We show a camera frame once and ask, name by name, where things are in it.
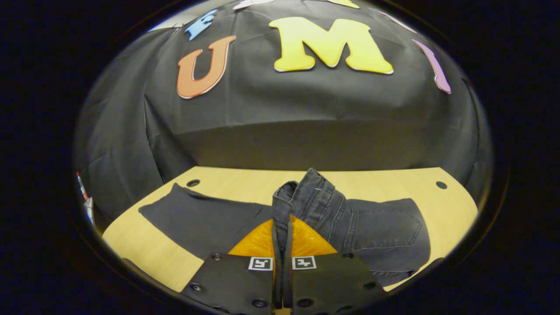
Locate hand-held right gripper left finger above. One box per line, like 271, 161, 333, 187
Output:
182, 219, 283, 315

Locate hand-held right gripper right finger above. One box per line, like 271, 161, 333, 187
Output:
283, 217, 390, 315

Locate dark grey jeans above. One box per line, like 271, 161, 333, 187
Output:
139, 168, 431, 287

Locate red white blue object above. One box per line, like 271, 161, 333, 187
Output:
77, 172, 95, 226

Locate black backdrop cloth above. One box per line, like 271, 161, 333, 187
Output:
74, 0, 493, 228

